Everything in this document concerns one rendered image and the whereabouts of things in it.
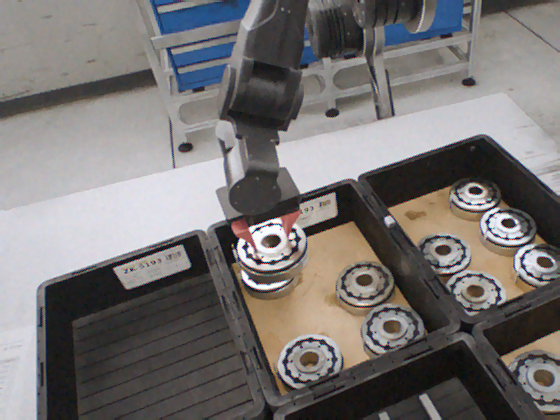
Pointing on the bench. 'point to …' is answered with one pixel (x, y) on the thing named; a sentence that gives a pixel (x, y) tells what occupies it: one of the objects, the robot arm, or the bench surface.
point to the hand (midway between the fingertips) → (269, 237)
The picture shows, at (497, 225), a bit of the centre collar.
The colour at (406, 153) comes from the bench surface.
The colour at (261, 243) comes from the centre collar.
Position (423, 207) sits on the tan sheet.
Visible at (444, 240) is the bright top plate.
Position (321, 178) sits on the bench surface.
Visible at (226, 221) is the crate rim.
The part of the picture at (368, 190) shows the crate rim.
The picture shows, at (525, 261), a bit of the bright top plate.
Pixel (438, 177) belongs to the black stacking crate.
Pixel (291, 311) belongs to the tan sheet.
